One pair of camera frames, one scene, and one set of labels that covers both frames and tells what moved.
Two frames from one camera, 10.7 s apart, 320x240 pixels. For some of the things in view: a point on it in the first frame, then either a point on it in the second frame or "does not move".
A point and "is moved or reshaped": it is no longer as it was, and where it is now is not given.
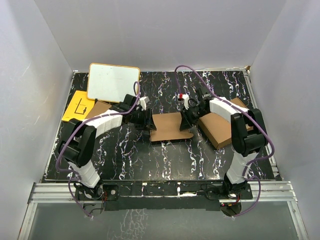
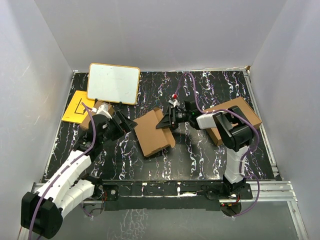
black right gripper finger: (185, 124) to (166, 121)
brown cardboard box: (168, 127) is moved or reshaped
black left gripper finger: (150, 125) to (125, 124)
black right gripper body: (196, 112) to (182, 116)
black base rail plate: (169, 196) does not move
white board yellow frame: (111, 83) does not move
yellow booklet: (79, 106) does not move
